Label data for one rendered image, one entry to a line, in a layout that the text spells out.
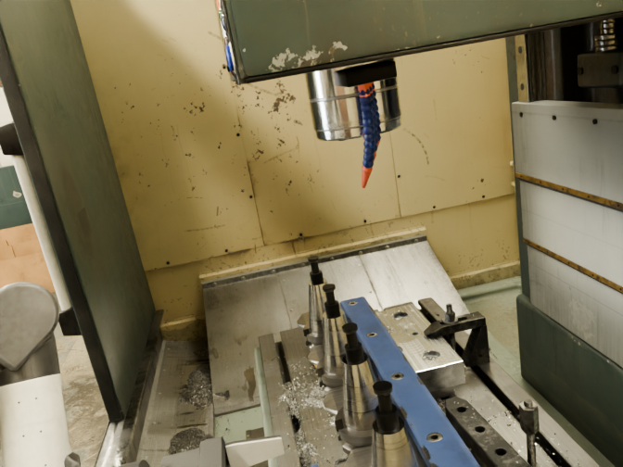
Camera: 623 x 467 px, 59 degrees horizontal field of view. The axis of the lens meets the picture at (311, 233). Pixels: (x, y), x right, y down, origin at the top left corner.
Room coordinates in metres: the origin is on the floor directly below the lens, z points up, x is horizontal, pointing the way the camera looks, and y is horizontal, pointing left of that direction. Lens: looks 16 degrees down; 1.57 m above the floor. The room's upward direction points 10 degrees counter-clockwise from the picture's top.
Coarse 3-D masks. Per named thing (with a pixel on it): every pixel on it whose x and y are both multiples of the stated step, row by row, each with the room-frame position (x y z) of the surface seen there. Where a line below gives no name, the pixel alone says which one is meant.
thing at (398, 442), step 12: (372, 432) 0.37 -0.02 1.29; (384, 432) 0.36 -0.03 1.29; (396, 432) 0.36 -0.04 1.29; (372, 444) 0.37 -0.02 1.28; (384, 444) 0.36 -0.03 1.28; (396, 444) 0.36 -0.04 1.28; (408, 444) 0.36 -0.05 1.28; (372, 456) 0.37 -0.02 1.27; (384, 456) 0.36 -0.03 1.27; (396, 456) 0.35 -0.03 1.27; (408, 456) 0.36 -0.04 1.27
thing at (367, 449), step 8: (360, 448) 0.44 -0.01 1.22; (368, 448) 0.44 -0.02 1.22; (416, 448) 0.43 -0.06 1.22; (352, 456) 0.44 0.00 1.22; (360, 456) 0.43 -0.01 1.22; (368, 456) 0.43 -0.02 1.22; (416, 456) 0.42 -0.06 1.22; (352, 464) 0.42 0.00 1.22; (360, 464) 0.42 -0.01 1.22; (368, 464) 0.42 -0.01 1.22; (424, 464) 0.41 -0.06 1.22
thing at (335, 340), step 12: (324, 312) 0.60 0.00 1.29; (324, 324) 0.58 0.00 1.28; (336, 324) 0.57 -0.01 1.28; (324, 336) 0.58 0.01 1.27; (336, 336) 0.57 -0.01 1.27; (324, 348) 0.58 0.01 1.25; (336, 348) 0.57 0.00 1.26; (324, 360) 0.58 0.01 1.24; (336, 360) 0.57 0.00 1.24; (336, 372) 0.57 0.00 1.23
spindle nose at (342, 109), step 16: (320, 80) 0.95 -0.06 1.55; (384, 80) 0.94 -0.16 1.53; (320, 96) 0.96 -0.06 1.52; (336, 96) 0.94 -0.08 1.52; (352, 96) 0.93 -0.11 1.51; (384, 96) 0.94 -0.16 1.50; (320, 112) 0.96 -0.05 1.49; (336, 112) 0.94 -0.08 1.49; (352, 112) 0.93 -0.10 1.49; (384, 112) 0.94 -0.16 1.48; (400, 112) 0.98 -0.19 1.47; (320, 128) 0.97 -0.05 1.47; (336, 128) 0.94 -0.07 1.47; (352, 128) 0.93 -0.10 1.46; (384, 128) 0.94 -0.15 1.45
